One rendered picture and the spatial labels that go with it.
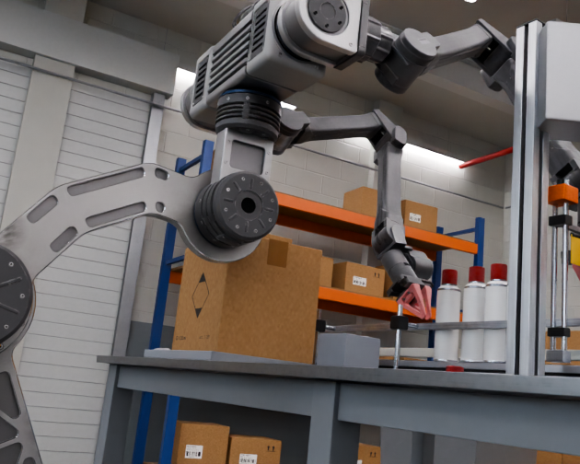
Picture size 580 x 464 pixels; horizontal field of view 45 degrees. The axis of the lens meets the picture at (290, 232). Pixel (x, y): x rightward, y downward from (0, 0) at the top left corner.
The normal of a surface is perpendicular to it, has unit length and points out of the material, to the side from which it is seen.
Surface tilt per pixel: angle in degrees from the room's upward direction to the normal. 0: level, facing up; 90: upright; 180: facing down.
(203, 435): 90
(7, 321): 90
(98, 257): 90
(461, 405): 90
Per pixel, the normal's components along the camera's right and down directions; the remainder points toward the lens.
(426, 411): -0.82, -0.21
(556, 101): -0.01, -0.22
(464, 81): 0.50, -0.14
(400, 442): -0.66, -0.18
